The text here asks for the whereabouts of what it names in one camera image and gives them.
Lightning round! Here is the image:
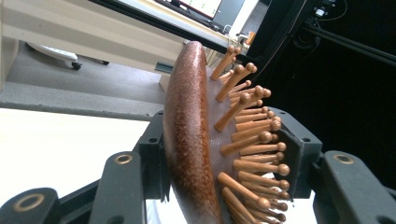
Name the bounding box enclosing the light wooden desk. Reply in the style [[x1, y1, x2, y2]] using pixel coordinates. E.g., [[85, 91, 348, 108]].
[[0, 0, 189, 91]]

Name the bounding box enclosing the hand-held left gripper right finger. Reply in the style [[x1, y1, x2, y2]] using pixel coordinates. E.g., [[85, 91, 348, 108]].
[[269, 106, 324, 200]]

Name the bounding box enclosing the white office chair base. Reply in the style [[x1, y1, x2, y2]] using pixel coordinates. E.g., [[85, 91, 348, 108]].
[[25, 41, 111, 72]]

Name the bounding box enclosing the wooden hairbrush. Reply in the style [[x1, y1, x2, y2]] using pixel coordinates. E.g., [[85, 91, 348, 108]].
[[163, 40, 291, 224]]

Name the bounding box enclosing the small orange object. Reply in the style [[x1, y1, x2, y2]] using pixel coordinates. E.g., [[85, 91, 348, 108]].
[[245, 31, 257, 47]]

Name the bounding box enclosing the black curtain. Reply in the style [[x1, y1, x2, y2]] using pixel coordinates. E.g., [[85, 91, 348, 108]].
[[248, 0, 396, 189]]

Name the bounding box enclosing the black horizontal frame bar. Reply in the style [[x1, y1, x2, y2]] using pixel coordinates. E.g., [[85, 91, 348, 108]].
[[89, 0, 250, 63]]

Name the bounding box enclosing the black side frame bar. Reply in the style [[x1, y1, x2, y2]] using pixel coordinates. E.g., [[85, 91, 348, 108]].
[[301, 23, 396, 67]]

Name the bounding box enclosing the computer monitor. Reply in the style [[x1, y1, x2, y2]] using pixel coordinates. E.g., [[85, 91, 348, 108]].
[[155, 0, 248, 31]]

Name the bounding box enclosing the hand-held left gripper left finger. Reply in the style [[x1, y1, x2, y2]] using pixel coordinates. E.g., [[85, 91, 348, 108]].
[[133, 110, 172, 202]]

